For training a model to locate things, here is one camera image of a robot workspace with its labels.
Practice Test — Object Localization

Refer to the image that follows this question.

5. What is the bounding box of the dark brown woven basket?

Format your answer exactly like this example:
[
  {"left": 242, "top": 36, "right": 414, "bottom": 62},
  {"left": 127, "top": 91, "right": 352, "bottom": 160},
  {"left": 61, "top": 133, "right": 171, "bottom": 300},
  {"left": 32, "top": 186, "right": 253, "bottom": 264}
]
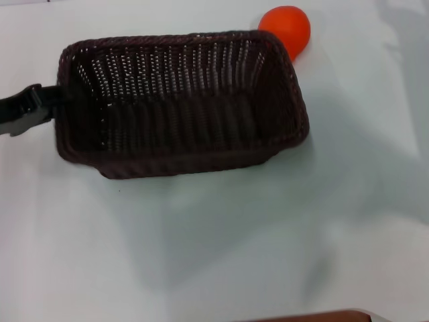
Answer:
[{"left": 56, "top": 29, "right": 311, "bottom": 181}]

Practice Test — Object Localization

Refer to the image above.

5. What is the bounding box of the orange plastic pear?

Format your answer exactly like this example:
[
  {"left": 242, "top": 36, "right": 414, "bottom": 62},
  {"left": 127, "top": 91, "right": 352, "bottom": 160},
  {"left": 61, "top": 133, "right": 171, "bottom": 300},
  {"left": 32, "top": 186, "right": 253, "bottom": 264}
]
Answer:
[{"left": 257, "top": 5, "right": 312, "bottom": 63}]

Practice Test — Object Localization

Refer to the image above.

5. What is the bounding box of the brown wooden edge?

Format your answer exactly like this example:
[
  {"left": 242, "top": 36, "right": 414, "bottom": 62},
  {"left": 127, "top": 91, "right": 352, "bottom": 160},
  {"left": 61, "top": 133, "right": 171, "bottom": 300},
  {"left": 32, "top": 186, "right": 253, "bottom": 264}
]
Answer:
[{"left": 249, "top": 309, "right": 373, "bottom": 322}]

